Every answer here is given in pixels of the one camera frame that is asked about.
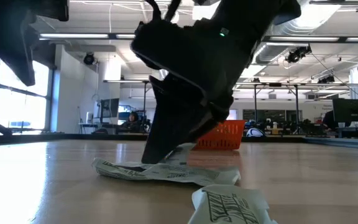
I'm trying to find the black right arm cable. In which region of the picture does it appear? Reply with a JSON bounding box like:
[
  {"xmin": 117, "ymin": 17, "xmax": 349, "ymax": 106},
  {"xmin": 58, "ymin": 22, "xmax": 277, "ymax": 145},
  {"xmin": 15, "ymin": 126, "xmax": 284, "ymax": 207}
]
[{"xmin": 144, "ymin": 0, "xmax": 181, "ymax": 22}]

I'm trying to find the black computer monitor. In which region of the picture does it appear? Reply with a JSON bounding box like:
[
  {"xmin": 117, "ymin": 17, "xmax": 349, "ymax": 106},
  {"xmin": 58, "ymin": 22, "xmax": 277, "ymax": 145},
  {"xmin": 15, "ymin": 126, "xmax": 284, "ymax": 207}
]
[
  {"xmin": 99, "ymin": 98, "xmax": 120, "ymax": 119},
  {"xmin": 333, "ymin": 98, "xmax": 358, "ymax": 124}
]

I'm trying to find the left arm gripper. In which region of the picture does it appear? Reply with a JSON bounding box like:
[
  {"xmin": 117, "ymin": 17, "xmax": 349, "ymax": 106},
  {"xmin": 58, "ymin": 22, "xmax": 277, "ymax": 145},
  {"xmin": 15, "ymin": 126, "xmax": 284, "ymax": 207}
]
[{"xmin": 0, "ymin": 0, "xmax": 70, "ymax": 87}]

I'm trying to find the person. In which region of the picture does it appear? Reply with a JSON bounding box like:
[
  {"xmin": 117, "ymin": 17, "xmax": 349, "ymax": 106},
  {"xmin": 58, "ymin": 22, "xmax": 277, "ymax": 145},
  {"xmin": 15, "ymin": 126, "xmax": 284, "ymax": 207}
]
[
  {"xmin": 119, "ymin": 111, "xmax": 142, "ymax": 133},
  {"xmin": 321, "ymin": 109, "xmax": 338, "ymax": 131}
]

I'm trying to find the white blue round object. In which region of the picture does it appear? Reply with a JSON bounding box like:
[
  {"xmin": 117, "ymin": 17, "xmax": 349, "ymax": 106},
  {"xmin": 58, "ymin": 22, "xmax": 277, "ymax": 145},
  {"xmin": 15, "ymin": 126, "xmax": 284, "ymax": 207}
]
[{"xmin": 246, "ymin": 127, "xmax": 265, "ymax": 138}]

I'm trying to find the black metal frame stand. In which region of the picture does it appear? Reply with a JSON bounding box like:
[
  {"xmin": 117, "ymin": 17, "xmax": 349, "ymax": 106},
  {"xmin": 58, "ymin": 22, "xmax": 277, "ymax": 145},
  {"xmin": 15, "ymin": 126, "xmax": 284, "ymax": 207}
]
[
  {"xmin": 233, "ymin": 82, "xmax": 300, "ymax": 124},
  {"xmin": 104, "ymin": 80, "xmax": 151, "ymax": 119}
]

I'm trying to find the white green sweetener packet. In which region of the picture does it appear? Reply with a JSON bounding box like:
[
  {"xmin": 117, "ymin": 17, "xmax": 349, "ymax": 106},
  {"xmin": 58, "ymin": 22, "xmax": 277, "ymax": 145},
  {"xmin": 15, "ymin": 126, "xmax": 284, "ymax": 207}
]
[
  {"xmin": 163, "ymin": 142, "xmax": 198, "ymax": 166},
  {"xmin": 91, "ymin": 157, "xmax": 161, "ymax": 180},
  {"xmin": 141, "ymin": 162, "xmax": 241, "ymax": 187},
  {"xmin": 187, "ymin": 184, "xmax": 278, "ymax": 224}
]

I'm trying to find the large bright window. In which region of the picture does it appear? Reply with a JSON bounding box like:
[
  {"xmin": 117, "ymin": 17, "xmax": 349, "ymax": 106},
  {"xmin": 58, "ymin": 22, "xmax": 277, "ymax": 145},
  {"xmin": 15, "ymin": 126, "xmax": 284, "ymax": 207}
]
[{"xmin": 0, "ymin": 52, "xmax": 51, "ymax": 133}]

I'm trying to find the black ceiling track light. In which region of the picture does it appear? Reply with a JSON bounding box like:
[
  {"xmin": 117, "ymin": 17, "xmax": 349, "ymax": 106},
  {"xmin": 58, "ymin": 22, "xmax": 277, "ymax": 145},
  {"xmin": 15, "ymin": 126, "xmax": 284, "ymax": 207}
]
[{"xmin": 285, "ymin": 45, "xmax": 313, "ymax": 64}]

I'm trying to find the orange slotted plastic basket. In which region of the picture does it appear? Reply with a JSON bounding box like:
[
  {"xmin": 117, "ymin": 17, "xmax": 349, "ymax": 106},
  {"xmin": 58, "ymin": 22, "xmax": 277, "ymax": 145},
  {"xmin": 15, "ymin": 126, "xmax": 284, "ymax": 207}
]
[{"xmin": 194, "ymin": 119, "xmax": 247, "ymax": 151}]

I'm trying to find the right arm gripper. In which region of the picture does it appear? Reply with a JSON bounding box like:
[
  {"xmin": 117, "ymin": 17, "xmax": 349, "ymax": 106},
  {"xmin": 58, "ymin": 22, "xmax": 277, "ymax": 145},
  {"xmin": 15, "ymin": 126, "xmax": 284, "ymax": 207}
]
[{"xmin": 131, "ymin": 18, "xmax": 254, "ymax": 165}]

